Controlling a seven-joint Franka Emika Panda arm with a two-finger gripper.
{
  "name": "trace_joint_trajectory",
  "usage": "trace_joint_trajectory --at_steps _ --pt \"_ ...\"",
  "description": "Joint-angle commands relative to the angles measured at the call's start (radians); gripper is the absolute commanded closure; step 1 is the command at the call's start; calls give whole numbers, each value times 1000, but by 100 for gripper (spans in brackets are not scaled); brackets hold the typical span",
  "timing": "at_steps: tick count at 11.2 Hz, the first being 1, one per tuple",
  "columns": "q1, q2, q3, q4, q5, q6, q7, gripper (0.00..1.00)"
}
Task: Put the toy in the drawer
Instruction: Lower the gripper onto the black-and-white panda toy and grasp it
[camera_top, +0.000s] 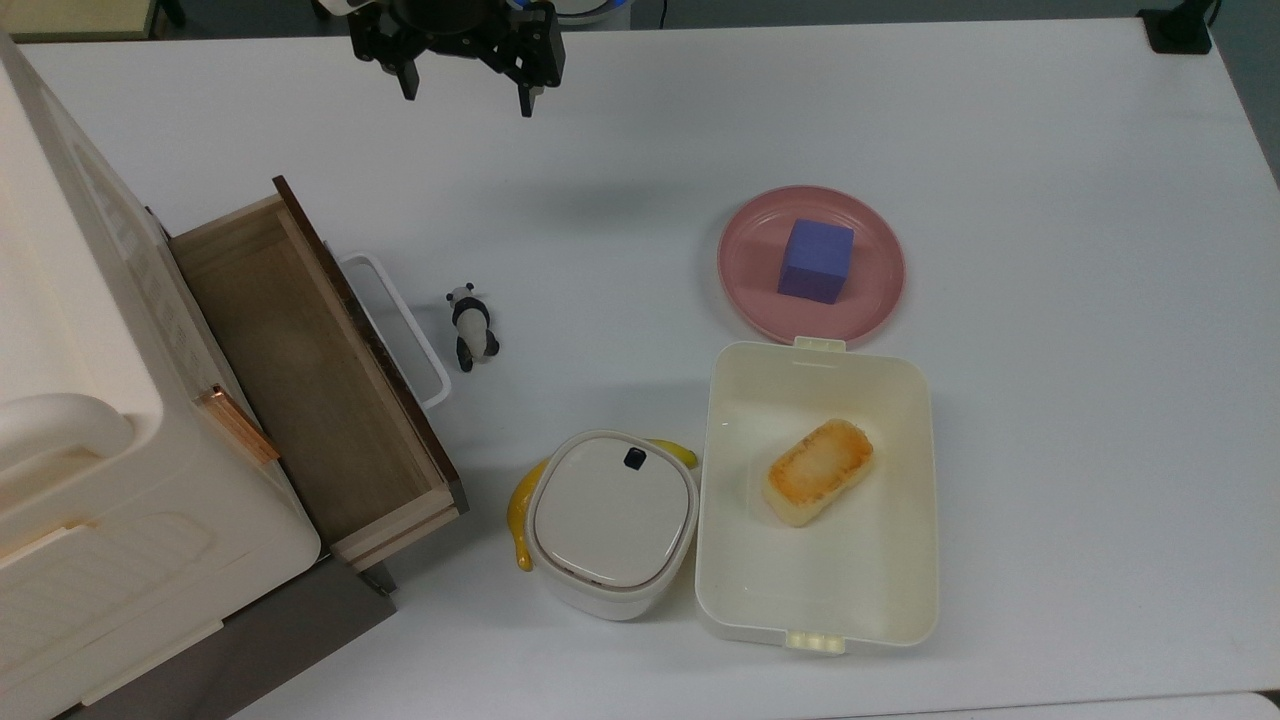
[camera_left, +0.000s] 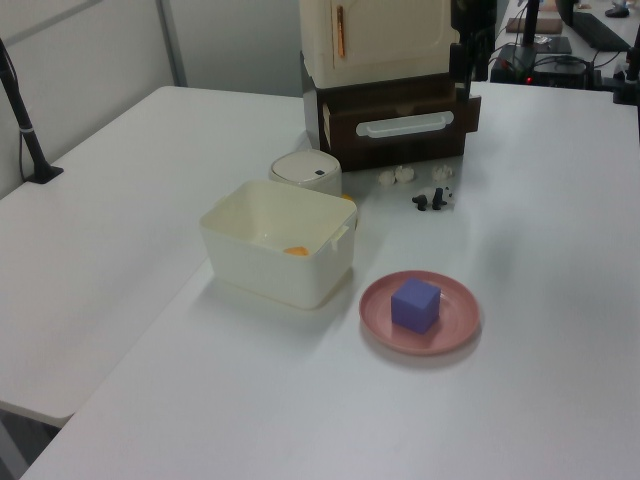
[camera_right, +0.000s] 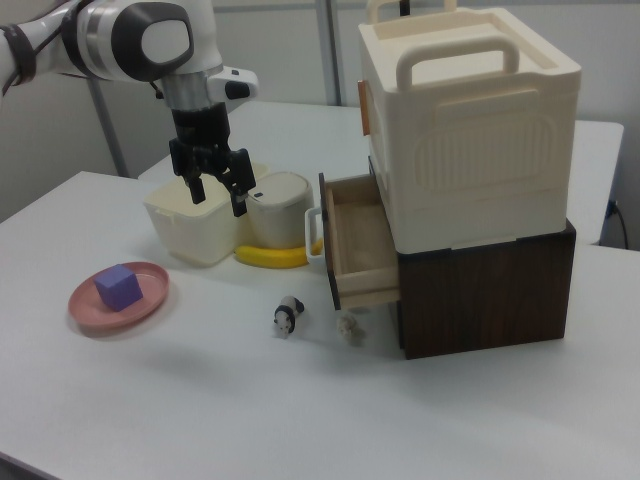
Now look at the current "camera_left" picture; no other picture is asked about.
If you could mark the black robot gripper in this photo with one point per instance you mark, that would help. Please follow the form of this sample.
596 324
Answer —
475 22

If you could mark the cream toy cabinet with door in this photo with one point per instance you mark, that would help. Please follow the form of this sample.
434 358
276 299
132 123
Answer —
380 40

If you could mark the small white figurine toy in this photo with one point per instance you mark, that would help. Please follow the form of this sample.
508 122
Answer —
442 171
386 178
405 173

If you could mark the black and white panda toy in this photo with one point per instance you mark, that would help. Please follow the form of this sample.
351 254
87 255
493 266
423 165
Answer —
434 197

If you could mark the orange toy piece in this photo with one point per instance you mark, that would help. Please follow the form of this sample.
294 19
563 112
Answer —
296 251

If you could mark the black monitor stand pole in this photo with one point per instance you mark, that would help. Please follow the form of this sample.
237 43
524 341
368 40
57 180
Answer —
531 22

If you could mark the black electronics box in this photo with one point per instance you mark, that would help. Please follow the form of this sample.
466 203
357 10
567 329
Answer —
550 67

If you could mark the black keyboard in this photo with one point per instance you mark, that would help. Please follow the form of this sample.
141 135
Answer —
602 32

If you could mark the small white lidded bin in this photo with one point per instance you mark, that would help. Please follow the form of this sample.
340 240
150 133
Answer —
305 170

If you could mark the purple cube block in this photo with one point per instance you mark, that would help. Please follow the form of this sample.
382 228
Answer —
415 307

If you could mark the pink round plate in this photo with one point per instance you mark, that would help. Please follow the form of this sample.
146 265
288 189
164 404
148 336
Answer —
455 320

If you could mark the cream plastic storage box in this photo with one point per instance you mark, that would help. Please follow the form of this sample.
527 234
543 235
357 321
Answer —
280 270

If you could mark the dark brown drawer cabinet frame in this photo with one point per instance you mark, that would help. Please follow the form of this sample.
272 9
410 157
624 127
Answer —
312 110

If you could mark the black table clamp mount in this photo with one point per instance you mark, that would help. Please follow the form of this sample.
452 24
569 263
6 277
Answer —
627 85

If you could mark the black camera stand pole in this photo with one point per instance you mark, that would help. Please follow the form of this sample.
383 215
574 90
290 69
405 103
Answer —
22 120

